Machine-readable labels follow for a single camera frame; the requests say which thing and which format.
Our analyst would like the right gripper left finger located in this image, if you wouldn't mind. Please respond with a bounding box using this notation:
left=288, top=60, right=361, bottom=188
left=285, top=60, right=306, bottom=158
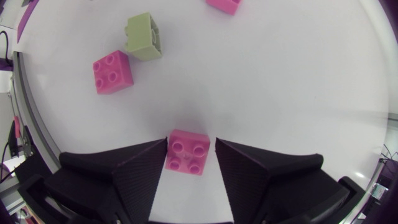
left=44, top=138, right=169, bottom=224

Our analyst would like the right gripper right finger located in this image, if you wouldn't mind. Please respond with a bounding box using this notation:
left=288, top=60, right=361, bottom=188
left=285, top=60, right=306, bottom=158
left=215, top=138, right=350, bottom=224

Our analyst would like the pink toy brick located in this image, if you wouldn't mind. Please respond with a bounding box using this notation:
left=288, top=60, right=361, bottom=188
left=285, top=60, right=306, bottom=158
left=92, top=50, right=135, bottom=95
left=165, top=129, right=211, bottom=176
left=205, top=0, right=243, bottom=16

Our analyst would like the green toy brick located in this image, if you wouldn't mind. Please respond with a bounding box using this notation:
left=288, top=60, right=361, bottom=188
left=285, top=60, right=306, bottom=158
left=124, top=12, right=163, bottom=62

